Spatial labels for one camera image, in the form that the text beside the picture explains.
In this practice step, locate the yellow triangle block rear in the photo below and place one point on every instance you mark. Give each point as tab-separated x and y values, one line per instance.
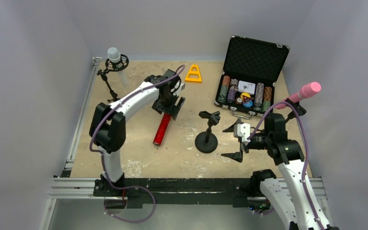
194	74

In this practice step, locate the white microphone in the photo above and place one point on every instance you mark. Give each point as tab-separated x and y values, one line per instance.
119	63

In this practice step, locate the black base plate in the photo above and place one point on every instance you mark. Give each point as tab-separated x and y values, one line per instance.
237	192

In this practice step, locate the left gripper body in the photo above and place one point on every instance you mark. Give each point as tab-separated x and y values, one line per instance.
168	106

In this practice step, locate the black round-base clip stand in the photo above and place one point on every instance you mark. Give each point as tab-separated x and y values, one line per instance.
298	110

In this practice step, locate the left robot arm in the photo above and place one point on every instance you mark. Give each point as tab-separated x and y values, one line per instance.
108	128

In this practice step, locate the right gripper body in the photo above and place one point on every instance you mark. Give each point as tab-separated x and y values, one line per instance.
242	145

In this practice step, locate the aluminium frame rail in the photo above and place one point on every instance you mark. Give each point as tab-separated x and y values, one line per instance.
64	187

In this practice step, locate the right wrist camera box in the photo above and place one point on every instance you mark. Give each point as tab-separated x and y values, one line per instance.
242	132

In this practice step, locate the red glitter microphone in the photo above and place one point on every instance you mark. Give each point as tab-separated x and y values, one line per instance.
159	136

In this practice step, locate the black tripod shock-mount stand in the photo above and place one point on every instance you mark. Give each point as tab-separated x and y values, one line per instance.
107	75

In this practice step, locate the black poker chip case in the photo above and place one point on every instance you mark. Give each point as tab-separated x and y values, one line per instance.
255	61

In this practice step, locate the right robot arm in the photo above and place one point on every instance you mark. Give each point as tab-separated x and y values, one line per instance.
299	209

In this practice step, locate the pink microphone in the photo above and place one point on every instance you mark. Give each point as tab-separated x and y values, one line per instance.
307	91

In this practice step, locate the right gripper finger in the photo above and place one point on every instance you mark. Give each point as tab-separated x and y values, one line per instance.
236	156
230	129

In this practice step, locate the white card deck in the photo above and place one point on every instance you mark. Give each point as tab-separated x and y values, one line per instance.
247	87

